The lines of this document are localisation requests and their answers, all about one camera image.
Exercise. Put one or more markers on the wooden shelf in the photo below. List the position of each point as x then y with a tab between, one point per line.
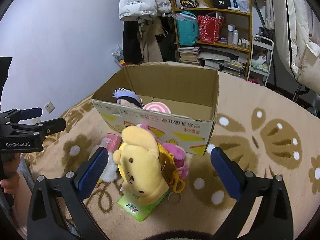
223	28

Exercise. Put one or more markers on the pink swirl roll plush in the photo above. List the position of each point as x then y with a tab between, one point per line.
157	107

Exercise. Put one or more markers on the green tissue pack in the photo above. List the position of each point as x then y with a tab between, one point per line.
129	202

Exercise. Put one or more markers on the pink bear plush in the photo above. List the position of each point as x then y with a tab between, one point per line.
172	147

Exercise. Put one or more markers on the beige coat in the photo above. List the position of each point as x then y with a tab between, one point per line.
149	47

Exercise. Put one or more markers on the teal bag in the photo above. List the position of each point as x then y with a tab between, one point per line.
188	29

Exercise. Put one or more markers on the pink packaged item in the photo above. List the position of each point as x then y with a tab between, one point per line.
111	142

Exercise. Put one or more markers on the person left hand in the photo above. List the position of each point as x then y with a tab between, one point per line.
10	185

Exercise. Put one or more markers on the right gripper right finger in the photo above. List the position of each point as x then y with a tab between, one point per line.
274	218

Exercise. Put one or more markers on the cardboard box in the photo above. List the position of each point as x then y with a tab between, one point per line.
189	91

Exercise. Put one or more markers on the red bag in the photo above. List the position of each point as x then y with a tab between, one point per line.
209	28

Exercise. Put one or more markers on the white trolley cart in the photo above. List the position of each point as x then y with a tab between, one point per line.
260	61

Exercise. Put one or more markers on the stack of books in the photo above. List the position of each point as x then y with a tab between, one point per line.
189	55

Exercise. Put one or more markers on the white fluffy plush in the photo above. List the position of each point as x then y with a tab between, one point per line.
109	174

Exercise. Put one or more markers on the purple haired doll plush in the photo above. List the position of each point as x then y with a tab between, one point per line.
128	98

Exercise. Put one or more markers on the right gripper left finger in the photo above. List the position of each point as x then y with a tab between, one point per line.
45	219

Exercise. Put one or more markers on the plastic bag with toys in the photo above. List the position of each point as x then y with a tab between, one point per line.
118	56

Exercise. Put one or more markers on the cream padded chair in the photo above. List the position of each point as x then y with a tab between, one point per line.
297	40

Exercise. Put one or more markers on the yellow dog plush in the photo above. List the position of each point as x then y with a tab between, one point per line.
138	161

